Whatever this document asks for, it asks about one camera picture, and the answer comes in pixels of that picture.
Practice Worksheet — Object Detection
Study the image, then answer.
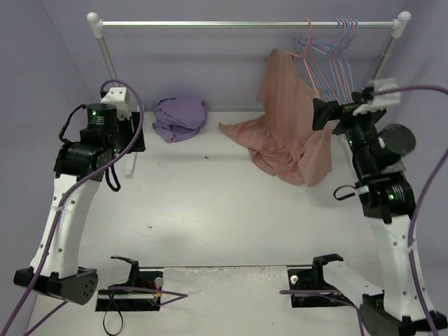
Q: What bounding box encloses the pink t shirt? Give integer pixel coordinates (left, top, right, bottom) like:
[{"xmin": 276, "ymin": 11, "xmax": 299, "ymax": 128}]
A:
[{"xmin": 219, "ymin": 48, "xmax": 332, "ymax": 187}]

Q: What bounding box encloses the pink wire hanger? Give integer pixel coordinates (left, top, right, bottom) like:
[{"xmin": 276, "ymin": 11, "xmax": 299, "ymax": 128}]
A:
[{"xmin": 292, "ymin": 18, "xmax": 323, "ymax": 92}]

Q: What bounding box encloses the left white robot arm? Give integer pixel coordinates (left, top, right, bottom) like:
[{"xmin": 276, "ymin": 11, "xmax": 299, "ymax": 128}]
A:
[{"xmin": 13, "ymin": 103, "xmax": 145, "ymax": 305}]

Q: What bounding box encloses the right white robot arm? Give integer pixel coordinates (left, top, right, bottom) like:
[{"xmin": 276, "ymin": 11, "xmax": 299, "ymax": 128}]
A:
[{"xmin": 309, "ymin": 92, "xmax": 447, "ymax": 335}]

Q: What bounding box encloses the purple t shirt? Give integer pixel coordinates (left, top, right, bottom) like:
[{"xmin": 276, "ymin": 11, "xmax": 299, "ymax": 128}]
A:
[{"xmin": 152, "ymin": 97, "xmax": 208, "ymax": 144}]

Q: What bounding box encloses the pink and blue hangers bunch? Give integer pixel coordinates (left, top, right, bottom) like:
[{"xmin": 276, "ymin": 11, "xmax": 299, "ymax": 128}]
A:
[{"xmin": 310, "ymin": 18, "xmax": 358, "ymax": 104}]

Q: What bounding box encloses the white metal clothes rack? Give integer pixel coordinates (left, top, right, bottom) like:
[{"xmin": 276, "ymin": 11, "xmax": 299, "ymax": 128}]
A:
[{"xmin": 86, "ymin": 10, "xmax": 412, "ymax": 178}]

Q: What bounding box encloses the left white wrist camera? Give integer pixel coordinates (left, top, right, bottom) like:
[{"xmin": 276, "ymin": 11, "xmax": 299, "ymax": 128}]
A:
[{"xmin": 100, "ymin": 87, "xmax": 131, "ymax": 121}]

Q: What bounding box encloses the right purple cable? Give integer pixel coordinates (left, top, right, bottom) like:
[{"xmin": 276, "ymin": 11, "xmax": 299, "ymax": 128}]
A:
[{"xmin": 279, "ymin": 85, "xmax": 448, "ymax": 336}]

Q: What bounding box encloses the purple cable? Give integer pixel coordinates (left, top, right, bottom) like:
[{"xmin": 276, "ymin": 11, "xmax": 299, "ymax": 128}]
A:
[
  {"xmin": 279, "ymin": 85, "xmax": 448, "ymax": 336},
  {"xmin": 0, "ymin": 79, "xmax": 188, "ymax": 336}
]

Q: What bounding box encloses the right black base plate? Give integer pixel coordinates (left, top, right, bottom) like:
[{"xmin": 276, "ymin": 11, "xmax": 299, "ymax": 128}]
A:
[{"xmin": 287, "ymin": 268, "xmax": 352, "ymax": 309}]

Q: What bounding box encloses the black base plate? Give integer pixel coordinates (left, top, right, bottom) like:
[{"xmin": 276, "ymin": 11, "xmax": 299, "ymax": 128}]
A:
[
  {"xmin": 287, "ymin": 268, "xmax": 352, "ymax": 309},
  {"xmin": 94, "ymin": 268, "xmax": 164, "ymax": 312}
]

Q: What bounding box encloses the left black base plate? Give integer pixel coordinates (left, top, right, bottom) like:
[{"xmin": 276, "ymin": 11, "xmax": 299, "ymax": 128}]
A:
[{"xmin": 94, "ymin": 268, "xmax": 164, "ymax": 312}]

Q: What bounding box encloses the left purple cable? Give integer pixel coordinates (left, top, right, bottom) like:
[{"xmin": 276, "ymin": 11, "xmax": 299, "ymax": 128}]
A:
[{"xmin": 0, "ymin": 79, "xmax": 188, "ymax": 336}]

